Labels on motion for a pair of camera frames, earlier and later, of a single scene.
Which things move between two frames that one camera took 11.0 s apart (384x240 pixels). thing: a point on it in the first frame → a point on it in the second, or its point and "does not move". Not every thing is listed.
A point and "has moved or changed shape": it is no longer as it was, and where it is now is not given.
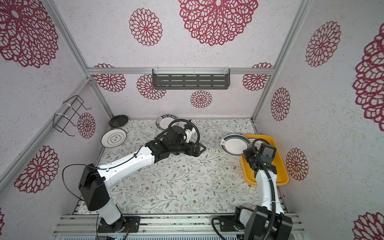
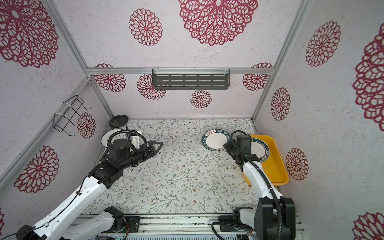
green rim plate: [234, 144] has moved or changed shape
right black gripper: [248, 152] → [227, 145]
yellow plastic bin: [249, 174] does not move
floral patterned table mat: [215, 183] does not move
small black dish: [118, 121] does not move
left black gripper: [197, 153] → [151, 149]
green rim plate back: [163, 122] → [213, 139]
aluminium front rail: [86, 225] does not move
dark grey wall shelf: [189, 78] does not move
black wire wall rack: [71, 106] does not move
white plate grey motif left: [113, 138] does not move
